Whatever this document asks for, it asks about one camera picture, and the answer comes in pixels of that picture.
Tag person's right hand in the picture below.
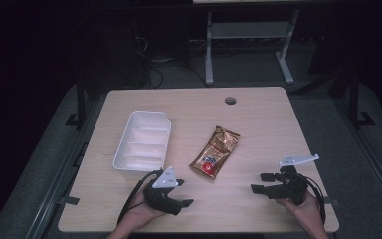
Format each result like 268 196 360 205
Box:
277 190 326 231

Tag black metal stand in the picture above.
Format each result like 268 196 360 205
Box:
65 75 88 130
347 69 376 129

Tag white plastic tray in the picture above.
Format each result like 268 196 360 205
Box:
112 110 172 173

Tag white metal desk frame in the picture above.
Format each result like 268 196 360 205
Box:
204 9 301 87

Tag dark table bracket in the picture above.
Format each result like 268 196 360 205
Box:
323 196 341 207
58 195 81 206

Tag gold snack packet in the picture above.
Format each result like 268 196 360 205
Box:
188 125 242 181

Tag metal floor rail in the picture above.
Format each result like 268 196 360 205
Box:
24 99 100 239
331 98 382 211

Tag black floor cables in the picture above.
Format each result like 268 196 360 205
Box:
134 33 207 90

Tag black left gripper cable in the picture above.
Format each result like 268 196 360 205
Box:
116 168 164 226

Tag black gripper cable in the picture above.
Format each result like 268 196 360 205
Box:
302 174 327 225
116 168 164 226

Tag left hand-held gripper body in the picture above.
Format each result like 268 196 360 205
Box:
142 166 184 216

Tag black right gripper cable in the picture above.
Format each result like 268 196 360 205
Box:
302 174 327 225

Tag person's left hand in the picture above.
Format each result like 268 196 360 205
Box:
117 190 167 233

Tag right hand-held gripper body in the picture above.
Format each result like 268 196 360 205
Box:
267 153 320 206

